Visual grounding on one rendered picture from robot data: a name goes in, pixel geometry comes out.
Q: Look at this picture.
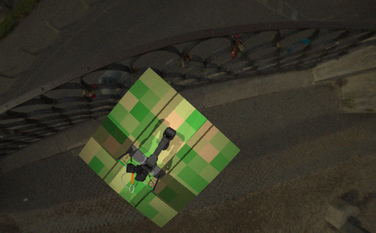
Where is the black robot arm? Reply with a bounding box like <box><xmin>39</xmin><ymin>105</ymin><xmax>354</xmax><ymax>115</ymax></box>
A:
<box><xmin>135</xmin><ymin>127</ymin><xmax>176</xmax><ymax>182</ymax></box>

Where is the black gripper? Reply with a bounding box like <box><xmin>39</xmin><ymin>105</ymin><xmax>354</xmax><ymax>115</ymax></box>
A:
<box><xmin>126</xmin><ymin>163</ymin><xmax>143</xmax><ymax>174</ymax></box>

